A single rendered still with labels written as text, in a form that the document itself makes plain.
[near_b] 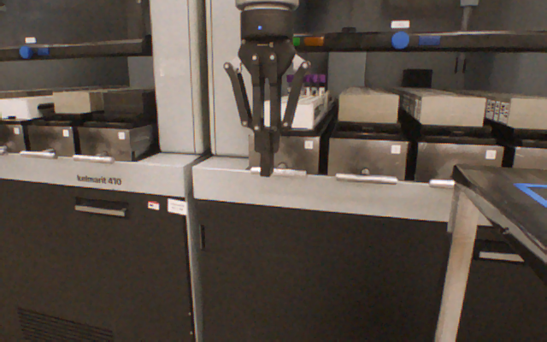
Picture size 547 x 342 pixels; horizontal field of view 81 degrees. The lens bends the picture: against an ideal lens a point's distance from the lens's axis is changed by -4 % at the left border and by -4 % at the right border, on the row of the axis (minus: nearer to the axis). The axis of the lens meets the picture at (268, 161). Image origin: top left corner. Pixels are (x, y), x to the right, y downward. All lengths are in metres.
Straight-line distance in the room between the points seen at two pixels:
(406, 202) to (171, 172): 0.47
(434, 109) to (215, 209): 0.47
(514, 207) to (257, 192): 0.47
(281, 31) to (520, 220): 0.34
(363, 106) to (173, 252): 0.52
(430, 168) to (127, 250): 0.68
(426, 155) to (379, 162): 0.08
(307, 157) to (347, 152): 0.07
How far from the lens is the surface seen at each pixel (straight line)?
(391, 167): 0.62
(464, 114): 0.71
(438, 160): 0.63
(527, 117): 0.75
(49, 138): 0.92
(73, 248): 0.99
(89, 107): 0.93
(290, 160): 0.63
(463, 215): 0.43
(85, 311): 1.08
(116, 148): 0.80
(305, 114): 0.65
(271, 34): 0.47
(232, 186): 0.68
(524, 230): 0.27
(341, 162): 0.62
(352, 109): 0.68
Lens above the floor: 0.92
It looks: 14 degrees down
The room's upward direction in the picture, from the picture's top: straight up
